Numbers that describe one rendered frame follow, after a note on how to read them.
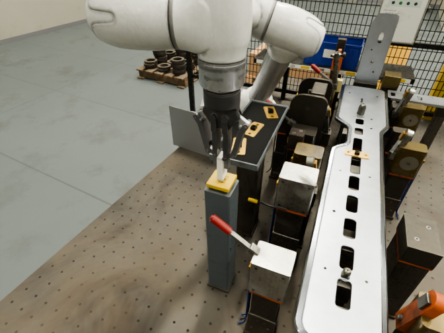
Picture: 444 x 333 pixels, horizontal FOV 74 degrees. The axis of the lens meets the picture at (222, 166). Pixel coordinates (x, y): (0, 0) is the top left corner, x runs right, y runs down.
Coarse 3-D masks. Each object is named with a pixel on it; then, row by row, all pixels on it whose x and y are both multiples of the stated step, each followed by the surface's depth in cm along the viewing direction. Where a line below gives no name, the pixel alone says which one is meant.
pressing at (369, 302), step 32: (352, 96) 147; (384, 96) 147; (352, 128) 123; (384, 128) 123; (320, 192) 92; (352, 192) 92; (384, 192) 93; (320, 224) 82; (384, 224) 83; (320, 256) 74; (384, 256) 74; (320, 288) 67; (352, 288) 67; (384, 288) 68; (320, 320) 62; (352, 320) 62; (384, 320) 62
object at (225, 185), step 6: (216, 174) 74; (228, 174) 74; (234, 174) 74; (210, 180) 73; (216, 180) 73; (228, 180) 73; (234, 180) 73; (210, 186) 72; (216, 186) 71; (222, 186) 71; (228, 186) 71; (228, 192) 71
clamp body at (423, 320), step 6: (420, 294) 60; (414, 300) 61; (420, 318) 57; (426, 318) 56; (438, 318) 56; (414, 324) 58; (420, 324) 56; (426, 324) 55; (432, 324) 55; (438, 324) 55; (396, 330) 69; (408, 330) 60; (414, 330) 58; (420, 330) 57; (426, 330) 56; (432, 330) 55; (438, 330) 55
